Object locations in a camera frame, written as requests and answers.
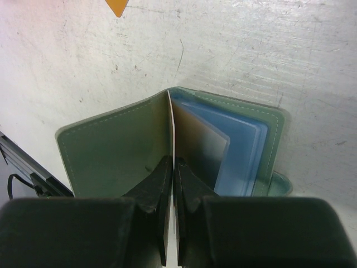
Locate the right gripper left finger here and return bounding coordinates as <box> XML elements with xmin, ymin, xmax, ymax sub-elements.
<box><xmin>1</xmin><ymin>156</ymin><xmax>172</xmax><ymax>267</ymax></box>

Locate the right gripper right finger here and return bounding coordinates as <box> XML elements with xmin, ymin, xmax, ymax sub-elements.
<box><xmin>174</xmin><ymin>158</ymin><xmax>356</xmax><ymax>267</ymax></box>

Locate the gold VIP card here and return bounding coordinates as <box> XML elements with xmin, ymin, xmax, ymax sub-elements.
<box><xmin>105</xmin><ymin>0</ymin><xmax>129</xmax><ymax>17</ymax></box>
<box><xmin>167</xmin><ymin>91</ymin><xmax>176</xmax><ymax>234</ymax></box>

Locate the aluminium frame rail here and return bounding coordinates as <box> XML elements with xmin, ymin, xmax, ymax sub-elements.
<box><xmin>1</xmin><ymin>134</ymin><xmax>74</xmax><ymax>198</ymax></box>

